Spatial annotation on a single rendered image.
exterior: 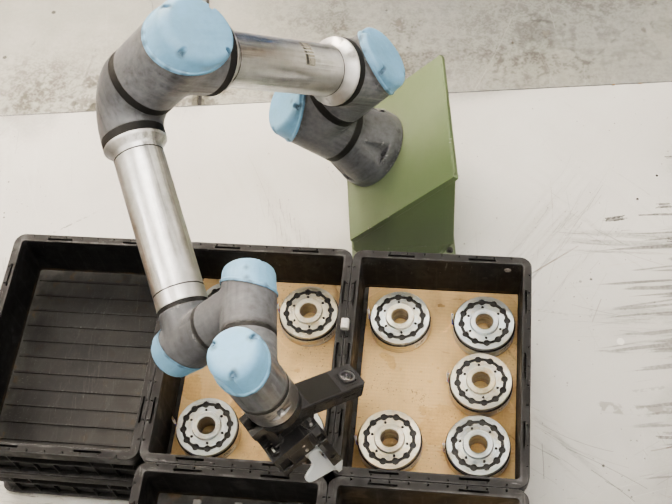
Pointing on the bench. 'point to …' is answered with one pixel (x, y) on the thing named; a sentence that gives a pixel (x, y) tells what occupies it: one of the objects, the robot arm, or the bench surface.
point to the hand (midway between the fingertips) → (330, 449)
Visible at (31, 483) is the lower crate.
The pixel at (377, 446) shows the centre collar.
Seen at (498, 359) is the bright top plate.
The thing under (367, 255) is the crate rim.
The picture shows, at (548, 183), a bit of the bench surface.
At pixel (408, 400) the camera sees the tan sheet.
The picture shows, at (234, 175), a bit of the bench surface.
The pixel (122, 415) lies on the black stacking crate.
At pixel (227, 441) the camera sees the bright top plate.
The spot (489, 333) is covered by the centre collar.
